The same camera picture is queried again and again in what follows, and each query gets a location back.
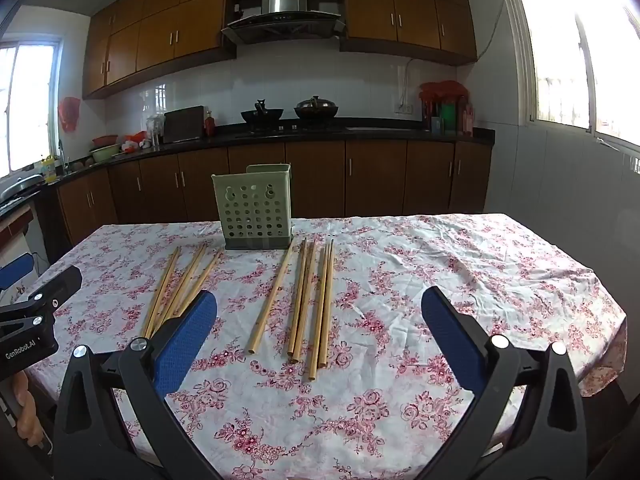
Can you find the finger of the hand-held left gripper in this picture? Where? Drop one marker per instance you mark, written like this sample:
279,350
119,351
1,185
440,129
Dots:
15,269
60,285

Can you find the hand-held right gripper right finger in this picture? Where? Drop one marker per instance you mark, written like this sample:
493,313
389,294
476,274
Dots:
447,335

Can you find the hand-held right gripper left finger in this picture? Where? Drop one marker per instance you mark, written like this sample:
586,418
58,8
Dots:
186,340

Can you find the green perforated utensil holder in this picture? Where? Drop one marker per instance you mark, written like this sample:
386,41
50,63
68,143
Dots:
252,210

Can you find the person's left hand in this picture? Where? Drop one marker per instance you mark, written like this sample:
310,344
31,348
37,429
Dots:
26,405

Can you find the floral tablecloth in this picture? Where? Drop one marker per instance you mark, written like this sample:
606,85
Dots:
400,285

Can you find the yellow bottle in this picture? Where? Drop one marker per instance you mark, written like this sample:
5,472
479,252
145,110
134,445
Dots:
49,170

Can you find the faucet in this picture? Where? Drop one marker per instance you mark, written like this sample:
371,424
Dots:
64,155

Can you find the green basin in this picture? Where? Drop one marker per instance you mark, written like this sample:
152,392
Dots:
105,152

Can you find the red basin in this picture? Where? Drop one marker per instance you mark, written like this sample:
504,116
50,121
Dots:
104,139

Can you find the red plastic bag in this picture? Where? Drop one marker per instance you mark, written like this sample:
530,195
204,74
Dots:
69,114

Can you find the small side window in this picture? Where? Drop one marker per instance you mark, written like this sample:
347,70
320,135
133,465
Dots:
30,105

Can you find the brown base cabinets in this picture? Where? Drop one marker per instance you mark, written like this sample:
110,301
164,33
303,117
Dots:
375,175

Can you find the glass jars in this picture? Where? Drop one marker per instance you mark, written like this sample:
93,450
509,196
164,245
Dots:
155,131

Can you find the dark cutting board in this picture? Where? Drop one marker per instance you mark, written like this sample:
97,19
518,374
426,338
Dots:
184,124

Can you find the black kitchen countertop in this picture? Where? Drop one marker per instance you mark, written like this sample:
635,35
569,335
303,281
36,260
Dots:
375,132

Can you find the red bottle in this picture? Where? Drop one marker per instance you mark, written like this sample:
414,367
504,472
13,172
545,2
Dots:
210,125

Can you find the red and green packages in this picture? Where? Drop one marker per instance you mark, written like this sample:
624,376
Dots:
445,105

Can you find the gas stove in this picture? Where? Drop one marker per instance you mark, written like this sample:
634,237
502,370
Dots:
295,130

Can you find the black wok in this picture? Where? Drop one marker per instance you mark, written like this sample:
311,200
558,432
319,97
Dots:
261,115

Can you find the black pot with lid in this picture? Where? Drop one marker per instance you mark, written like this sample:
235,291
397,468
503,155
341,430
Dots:
316,109

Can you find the large bright window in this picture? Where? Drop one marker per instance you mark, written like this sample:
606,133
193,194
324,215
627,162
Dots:
575,50

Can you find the steel range hood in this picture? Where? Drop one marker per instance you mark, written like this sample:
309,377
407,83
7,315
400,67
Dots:
282,20

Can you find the wall socket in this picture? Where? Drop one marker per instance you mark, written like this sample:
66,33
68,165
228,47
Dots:
404,108

